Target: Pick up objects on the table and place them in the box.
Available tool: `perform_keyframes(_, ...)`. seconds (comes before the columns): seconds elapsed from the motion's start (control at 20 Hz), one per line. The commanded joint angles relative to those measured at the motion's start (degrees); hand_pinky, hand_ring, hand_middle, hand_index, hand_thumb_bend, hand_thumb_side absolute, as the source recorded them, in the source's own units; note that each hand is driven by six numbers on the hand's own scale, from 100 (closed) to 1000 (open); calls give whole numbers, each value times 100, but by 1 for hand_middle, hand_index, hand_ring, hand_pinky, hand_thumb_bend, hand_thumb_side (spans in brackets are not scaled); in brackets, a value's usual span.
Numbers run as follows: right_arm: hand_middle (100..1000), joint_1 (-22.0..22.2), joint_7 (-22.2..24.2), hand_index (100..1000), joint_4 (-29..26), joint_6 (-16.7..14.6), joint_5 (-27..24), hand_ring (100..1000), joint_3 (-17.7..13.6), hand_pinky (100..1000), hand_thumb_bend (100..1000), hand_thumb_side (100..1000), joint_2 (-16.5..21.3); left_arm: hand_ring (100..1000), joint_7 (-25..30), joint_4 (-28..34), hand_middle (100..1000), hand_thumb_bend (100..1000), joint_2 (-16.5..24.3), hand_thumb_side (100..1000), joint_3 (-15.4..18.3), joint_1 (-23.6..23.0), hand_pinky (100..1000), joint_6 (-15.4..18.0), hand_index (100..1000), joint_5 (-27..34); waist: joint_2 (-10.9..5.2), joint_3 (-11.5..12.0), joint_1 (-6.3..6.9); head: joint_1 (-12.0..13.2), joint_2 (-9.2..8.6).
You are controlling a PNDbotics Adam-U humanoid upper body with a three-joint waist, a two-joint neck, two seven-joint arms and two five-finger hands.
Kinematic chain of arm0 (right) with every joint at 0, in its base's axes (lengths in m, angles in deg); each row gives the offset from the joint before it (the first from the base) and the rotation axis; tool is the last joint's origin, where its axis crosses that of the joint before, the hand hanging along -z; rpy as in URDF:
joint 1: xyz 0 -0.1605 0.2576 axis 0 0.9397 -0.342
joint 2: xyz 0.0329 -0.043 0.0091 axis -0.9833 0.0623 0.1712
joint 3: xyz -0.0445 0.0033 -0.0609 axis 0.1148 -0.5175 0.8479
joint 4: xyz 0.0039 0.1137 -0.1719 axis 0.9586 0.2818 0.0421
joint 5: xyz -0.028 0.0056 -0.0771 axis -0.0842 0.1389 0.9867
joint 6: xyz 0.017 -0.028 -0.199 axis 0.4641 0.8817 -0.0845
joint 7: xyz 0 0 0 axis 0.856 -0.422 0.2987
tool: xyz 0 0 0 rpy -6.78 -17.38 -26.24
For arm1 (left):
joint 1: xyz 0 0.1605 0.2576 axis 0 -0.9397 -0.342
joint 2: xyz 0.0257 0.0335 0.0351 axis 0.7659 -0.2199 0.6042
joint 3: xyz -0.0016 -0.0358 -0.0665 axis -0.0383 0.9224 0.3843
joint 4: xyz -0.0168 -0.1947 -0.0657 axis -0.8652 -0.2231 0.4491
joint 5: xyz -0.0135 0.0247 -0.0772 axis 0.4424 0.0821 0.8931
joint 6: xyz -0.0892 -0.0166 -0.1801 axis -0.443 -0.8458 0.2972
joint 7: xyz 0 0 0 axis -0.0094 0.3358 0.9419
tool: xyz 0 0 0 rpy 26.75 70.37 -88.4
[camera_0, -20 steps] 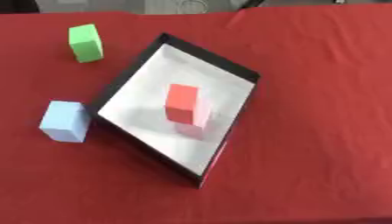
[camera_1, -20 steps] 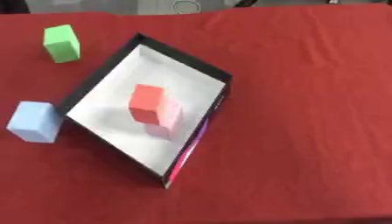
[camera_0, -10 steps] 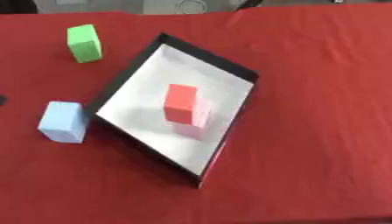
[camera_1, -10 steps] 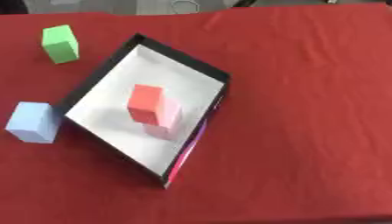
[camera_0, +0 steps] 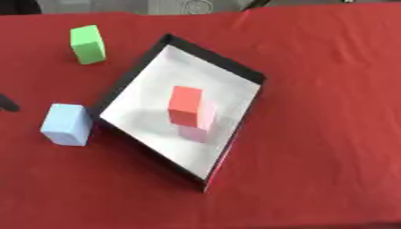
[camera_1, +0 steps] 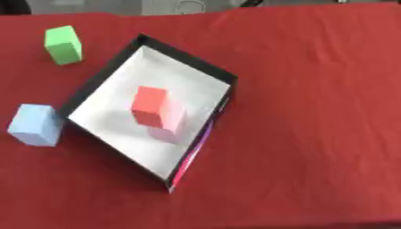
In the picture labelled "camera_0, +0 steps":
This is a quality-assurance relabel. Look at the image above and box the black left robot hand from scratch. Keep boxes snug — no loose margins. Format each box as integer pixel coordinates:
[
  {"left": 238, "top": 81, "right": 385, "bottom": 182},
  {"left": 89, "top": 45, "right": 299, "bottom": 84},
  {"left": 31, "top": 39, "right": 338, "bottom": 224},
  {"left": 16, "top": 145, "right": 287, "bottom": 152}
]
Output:
[{"left": 0, "top": 93, "right": 22, "bottom": 114}]

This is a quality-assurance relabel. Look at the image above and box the black box white inside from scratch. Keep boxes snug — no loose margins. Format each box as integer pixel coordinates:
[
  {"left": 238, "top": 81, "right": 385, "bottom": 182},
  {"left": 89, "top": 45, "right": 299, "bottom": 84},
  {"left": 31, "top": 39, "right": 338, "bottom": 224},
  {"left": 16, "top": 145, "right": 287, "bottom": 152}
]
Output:
[{"left": 90, "top": 32, "right": 269, "bottom": 193}]

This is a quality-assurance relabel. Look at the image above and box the light blue rectangular block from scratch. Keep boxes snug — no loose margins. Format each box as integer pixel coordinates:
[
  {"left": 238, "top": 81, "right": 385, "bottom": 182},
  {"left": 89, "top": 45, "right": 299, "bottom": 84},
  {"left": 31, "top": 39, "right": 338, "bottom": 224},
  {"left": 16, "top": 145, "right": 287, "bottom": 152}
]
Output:
[{"left": 38, "top": 103, "right": 96, "bottom": 148}]

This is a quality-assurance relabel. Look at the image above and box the green rectangular block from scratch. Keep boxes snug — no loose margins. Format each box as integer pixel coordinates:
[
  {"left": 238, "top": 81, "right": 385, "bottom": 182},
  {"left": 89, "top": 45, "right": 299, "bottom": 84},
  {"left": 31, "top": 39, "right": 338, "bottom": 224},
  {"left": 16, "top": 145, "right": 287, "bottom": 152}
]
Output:
[{"left": 69, "top": 24, "right": 108, "bottom": 65}]

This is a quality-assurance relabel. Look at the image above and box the red rectangular block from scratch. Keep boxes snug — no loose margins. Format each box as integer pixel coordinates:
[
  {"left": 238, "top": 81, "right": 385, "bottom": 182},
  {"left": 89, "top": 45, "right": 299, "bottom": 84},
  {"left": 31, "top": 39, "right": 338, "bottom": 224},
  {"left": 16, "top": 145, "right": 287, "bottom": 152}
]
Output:
[{"left": 166, "top": 85, "right": 204, "bottom": 128}]

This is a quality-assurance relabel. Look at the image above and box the pink rectangular block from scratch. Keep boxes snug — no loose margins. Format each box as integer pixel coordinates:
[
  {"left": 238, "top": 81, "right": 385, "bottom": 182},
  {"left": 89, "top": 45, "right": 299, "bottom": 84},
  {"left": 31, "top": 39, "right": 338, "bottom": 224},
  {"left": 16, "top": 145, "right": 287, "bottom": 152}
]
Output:
[{"left": 176, "top": 101, "right": 219, "bottom": 144}]

